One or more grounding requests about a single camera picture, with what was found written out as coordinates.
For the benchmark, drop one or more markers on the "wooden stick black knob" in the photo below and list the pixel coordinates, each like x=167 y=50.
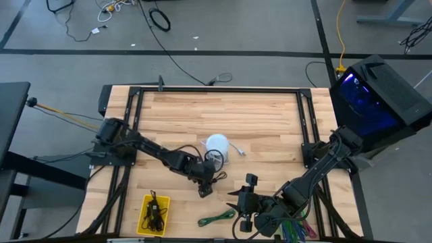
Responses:
x=32 y=102

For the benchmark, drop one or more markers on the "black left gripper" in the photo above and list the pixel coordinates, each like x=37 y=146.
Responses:
x=202 y=172

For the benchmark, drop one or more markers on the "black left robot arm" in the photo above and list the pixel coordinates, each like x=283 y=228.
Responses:
x=158 y=153

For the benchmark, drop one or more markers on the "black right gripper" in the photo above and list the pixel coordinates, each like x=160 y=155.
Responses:
x=253 y=202

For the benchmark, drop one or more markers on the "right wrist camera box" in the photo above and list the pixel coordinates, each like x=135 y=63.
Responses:
x=246 y=225

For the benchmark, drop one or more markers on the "yellow plastic basket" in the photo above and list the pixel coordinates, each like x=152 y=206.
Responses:
x=141 y=216

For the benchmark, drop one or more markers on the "black desk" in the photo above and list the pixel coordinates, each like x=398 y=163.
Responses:
x=11 y=114

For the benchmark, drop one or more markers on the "grey desk leg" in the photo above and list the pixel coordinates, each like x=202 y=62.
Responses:
x=388 y=18

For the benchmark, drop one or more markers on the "black aluminium table frame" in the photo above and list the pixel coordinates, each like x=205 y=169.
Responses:
x=219 y=90

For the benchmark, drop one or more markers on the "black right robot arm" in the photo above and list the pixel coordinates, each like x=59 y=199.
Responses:
x=320 y=168

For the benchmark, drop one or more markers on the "black computer tower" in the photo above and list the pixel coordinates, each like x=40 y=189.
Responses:
x=395 y=87

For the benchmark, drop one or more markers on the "green plastic basket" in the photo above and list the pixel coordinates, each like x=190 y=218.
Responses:
x=297 y=224

